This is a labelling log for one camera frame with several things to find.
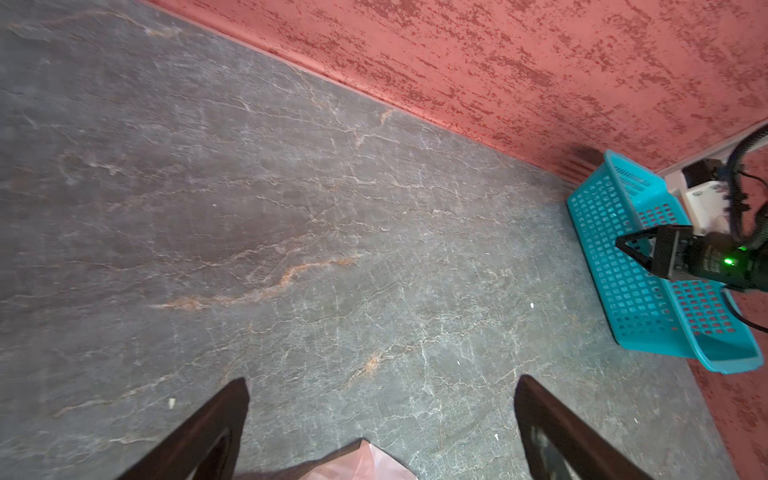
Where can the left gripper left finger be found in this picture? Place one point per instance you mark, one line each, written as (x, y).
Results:
(205, 446)

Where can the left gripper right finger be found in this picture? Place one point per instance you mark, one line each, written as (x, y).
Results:
(560, 445)

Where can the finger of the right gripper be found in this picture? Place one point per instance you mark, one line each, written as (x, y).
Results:
(641, 241)
(645, 261)

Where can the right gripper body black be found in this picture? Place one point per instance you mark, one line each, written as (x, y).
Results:
(708, 261)

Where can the pink plastic bag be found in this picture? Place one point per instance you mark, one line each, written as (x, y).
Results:
(361, 460)

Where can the teal plastic basket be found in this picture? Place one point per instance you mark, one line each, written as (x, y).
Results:
(689, 318)

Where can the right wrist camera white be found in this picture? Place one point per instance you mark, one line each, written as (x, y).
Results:
(703, 194)

